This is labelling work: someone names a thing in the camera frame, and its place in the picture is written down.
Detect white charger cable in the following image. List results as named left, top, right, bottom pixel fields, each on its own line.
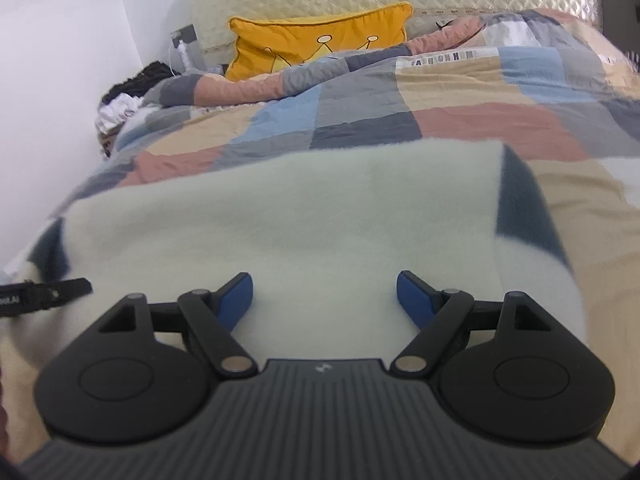
left=170, top=42, right=194, bottom=75

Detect cream fluffy striped sweater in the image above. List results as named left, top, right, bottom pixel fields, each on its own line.
left=25, top=139, right=587, bottom=361

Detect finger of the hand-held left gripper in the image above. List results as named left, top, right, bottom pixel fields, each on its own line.
left=0, top=277, right=94, bottom=319

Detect white crumpled cloth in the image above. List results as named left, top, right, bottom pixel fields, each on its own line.
left=95, top=95, right=144, bottom=134

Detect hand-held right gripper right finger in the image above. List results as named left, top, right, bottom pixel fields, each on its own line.
left=390, top=269, right=551, bottom=375

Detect yellow crown print pillow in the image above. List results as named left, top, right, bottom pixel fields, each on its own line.
left=225, top=2, right=415, bottom=82

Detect patchwork quilt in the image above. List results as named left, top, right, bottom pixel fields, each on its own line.
left=0, top=7, right=640, bottom=461

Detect black knitted cloth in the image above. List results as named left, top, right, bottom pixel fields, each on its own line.
left=100, top=60, right=174, bottom=107

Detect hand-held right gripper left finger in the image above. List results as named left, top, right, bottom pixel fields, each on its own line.
left=97, top=272, right=256, bottom=376

